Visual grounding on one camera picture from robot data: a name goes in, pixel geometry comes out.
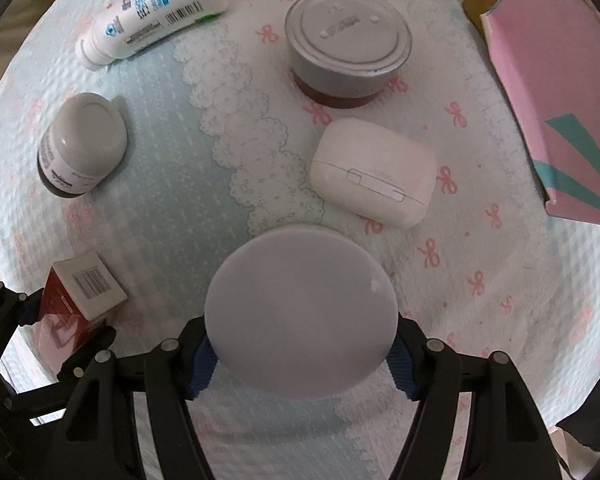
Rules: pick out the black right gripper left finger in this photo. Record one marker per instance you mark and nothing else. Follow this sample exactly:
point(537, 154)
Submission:
point(97, 439)

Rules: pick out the dark jar with grey lid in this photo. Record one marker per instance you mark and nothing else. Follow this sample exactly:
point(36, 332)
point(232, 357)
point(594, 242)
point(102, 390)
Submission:
point(84, 143)

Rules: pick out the cardboard box with pink flaps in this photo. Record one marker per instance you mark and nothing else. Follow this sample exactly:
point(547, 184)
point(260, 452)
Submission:
point(546, 54)

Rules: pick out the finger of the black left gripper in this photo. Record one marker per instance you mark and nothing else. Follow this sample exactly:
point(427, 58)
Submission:
point(101, 338)

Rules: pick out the white earbuds case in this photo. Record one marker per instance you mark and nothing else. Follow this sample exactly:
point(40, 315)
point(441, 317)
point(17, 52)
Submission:
point(374, 172)

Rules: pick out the small red and white box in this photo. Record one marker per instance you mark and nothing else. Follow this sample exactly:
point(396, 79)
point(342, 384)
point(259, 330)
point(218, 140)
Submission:
point(79, 294)

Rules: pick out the white bottle with blue print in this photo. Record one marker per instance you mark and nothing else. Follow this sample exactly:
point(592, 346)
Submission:
point(125, 27)

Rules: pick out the white lidded pale green jar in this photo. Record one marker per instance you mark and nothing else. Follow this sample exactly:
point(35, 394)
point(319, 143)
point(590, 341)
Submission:
point(302, 313)

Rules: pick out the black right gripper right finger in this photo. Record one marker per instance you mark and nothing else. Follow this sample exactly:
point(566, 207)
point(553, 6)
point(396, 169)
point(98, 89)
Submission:
point(506, 435)

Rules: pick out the blue checkered floral bedsheet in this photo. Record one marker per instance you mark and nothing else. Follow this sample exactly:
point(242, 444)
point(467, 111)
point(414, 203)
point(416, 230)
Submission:
point(221, 142)

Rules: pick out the silver lidded dark red jar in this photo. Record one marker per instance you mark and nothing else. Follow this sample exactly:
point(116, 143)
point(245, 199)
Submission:
point(344, 52)

